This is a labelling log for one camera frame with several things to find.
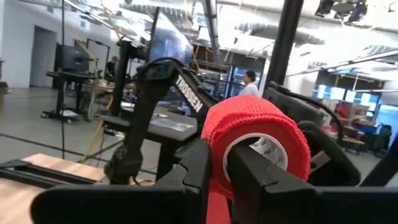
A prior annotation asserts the yellow cable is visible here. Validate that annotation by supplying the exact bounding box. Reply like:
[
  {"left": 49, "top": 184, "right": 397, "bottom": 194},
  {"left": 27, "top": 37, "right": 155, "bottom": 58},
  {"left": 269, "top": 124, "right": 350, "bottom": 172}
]
[{"left": 74, "top": 6, "right": 125, "bottom": 164}]

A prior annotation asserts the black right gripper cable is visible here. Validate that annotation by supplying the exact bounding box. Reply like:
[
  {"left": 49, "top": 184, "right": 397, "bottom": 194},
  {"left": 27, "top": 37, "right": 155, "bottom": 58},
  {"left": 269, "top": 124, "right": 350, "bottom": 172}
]
[{"left": 276, "top": 83, "right": 345, "bottom": 144}]

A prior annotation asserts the person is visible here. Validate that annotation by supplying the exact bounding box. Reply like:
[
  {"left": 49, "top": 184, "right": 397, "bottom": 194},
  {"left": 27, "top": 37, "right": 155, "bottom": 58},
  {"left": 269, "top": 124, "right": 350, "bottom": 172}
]
[
  {"left": 238, "top": 70, "right": 261, "bottom": 96},
  {"left": 104, "top": 55, "right": 119, "bottom": 82}
]

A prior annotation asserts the black rolling stand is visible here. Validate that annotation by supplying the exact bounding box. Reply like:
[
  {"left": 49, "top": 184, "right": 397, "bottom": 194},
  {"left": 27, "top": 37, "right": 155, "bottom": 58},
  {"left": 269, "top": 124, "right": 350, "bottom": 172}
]
[{"left": 40, "top": 70, "right": 97, "bottom": 123}]

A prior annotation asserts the red bandage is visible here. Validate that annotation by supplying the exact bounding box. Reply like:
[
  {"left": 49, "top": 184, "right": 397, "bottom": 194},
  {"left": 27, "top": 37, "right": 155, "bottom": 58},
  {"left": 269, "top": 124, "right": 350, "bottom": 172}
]
[{"left": 201, "top": 95, "right": 312, "bottom": 224}]

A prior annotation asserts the dark computer desk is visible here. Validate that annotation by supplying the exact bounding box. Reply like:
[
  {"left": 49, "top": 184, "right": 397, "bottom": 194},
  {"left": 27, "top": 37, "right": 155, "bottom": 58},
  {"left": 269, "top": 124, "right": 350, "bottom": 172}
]
[{"left": 99, "top": 104, "right": 200, "bottom": 181}]

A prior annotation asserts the large tilted monitor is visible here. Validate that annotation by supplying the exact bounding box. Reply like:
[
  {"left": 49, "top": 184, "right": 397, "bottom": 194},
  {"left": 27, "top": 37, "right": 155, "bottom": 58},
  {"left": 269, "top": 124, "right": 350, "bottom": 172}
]
[{"left": 145, "top": 6, "right": 194, "bottom": 67}]

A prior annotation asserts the black aluminium table frame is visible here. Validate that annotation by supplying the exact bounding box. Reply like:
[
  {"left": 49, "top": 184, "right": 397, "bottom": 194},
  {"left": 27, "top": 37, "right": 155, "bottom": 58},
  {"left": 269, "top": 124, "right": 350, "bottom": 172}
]
[{"left": 0, "top": 0, "right": 398, "bottom": 189}]

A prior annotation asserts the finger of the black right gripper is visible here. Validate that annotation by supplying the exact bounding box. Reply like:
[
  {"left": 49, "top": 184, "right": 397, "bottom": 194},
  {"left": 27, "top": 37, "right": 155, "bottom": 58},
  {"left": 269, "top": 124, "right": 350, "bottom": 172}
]
[{"left": 297, "top": 120, "right": 362, "bottom": 187}]

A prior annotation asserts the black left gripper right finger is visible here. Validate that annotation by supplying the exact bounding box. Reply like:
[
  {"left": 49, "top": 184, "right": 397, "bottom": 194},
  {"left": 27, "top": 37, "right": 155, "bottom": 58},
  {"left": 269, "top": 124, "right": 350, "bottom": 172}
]
[{"left": 226, "top": 143, "right": 398, "bottom": 224}]

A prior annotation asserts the dark monitor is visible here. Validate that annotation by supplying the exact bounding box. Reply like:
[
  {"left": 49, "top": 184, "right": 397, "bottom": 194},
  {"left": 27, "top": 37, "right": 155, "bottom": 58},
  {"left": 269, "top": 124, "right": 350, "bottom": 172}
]
[{"left": 54, "top": 42, "right": 91, "bottom": 74}]

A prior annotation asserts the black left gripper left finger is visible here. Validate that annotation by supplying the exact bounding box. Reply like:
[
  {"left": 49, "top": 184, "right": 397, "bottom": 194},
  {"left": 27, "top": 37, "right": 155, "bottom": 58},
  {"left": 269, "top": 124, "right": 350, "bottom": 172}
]
[{"left": 30, "top": 138, "right": 212, "bottom": 224}]

